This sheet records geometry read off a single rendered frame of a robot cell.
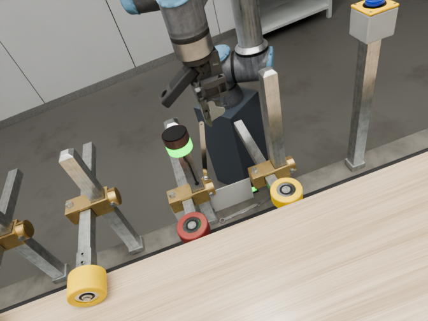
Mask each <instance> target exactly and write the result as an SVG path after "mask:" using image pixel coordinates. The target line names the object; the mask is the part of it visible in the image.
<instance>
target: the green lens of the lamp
mask: <svg viewBox="0 0 428 321"><path fill-rule="evenodd" d="M166 149H167V151H168V154H169V155H170V156H172V157H183V156H184V155H187V154H188V153H189V152H190V151H191V149H192V142H191V139H189V142H188V143H187V145H185V146H184V147H183V148H181V149H178V150H170V149H168V148H166Z"/></svg>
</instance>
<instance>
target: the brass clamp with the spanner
mask: <svg viewBox="0 0 428 321"><path fill-rule="evenodd" d="M201 181H202V183H203V187H204V189H202V190H199V191H197V192H194V193H192V190H191V188H190V185H189V184H186V185H182V186H181V187H177V188H175V189H172V190H169V191H167V195H168V201H169V205H170V207H171V208H172V210H173V212H174V213H178V212H180V211H183V210H184V209H183V204H182V201H185V200H188V199H190V198H192V200H193V202H194V204H195V206H197V205H199V204H202V203H205V202H207V201H210V200H211V197H213V196H214V195H216V192H215V188H214V186H213V183H212V181H211V179H209V180H205V181H204V178H202V179H201ZM171 191H173V192H175V194H176V197H174V198H172V199H171V198H169V192H171Z"/></svg>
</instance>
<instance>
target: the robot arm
mask: <svg viewBox="0 0 428 321"><path fill-rule="evenodd" d="M207 1H208V0H120V2H121V5H122V7H123V8H124V10H125V11H126V12H128V13H129V14H131V15H137V14H138V15H140V14H141V13H148V12H153V11H161V13H162V17H163V19H164V22H165V25H166V28H167V30H168V34H169V37H170V40H171V44H172V46H173V50H174V52H175V55H176V58H177V59H178V60H179V61H182V64H183V65H184V66H183V67H182V68H181V70H180V71H179V72H178V73H177V75H176V76H175V77H174V78H173V79H172V80H171V82H170V83H169V84H168V85H167V87H166V88H165V89H164V90H163V91H162V92H161V94H160V95H159V98H160V101H161V104H162V105H163V106H165V107H167V108H169V107H170V106H171V105H172V104H173V103H174V102H175V101H176V99H177V98H178V97H179V96H180V95H181V93H182V92H183V91H184V90H185V89H186V88H187V87H188V86H189V84H191V87H192V90H193V93H194V95H195V97H196V99H197V102H198V104H199V107H200V109H201V113H202V115H203V118H204V121H205V123H206V124H207V125H208V126H210V127H212V121H213V120H215V119H216V118H218V117H219V116H221V115H223V114H224V113H225V110H228V109H231V108H233V107H235V106H237V105H238V104H239V103H240V102H242V100H243V91H242V90H241V88H240V87H239V85H238V84H237V83H243V82H257V81H259V75H258V71H260V70H261V69H262V68H266V67H268V66H271V67H272V68H273V66H274V48H273V46H268V41H267V40H266V39H264V38H263V36H262V26H261V20H260V9H259V0H231V5H232V12H233V16H234V23H235V27H236V34H237V38H238V44H237V45H236V47H235V50H233V51H231V49H230V48H229V46H227V45H217V46H214V45H213V42H212V39H211V34H210V29H209V26H208V21H207V18H206V13H205V9H204V7H205V5H206V3H207Z"/></svg>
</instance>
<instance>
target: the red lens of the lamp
mask: <svg viewBox="0 0 428 321"><path fill-rule="evenodd" d="M182 126H183V127H184V128H185V129H186V133H185V135H184V136H183V137H182V138H181V139H178V140H177V141H172V142H170V141H169V142H168V141H164V139H163V138H162V140H163V142H164V144H165V147H166V148H168V149H170V150H176V149H179V148H182V147H184V146H185V145H186V144H187V143H188V142H189V139H190V136H189V133H188V131H187V128H186V127H185V126H184V125H182ZM167 129H168V128H167ZM163 133H164V132H163ZM163 133H162V136H163ZM162 136H161V137H162Z"/></svg>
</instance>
